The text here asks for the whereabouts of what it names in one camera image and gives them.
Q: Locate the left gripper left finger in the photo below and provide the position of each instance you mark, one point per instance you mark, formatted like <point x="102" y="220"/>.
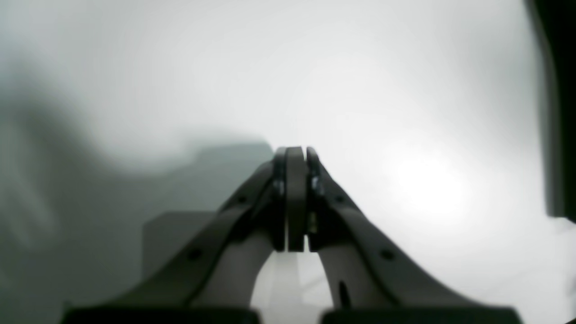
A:
<point x="212" y="278"/>

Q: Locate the black T-shirt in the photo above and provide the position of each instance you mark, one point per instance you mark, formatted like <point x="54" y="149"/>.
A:
<point x="554" y="25"/>

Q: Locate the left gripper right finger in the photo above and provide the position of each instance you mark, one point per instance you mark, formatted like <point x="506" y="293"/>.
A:
<point x="372" y="281"/>

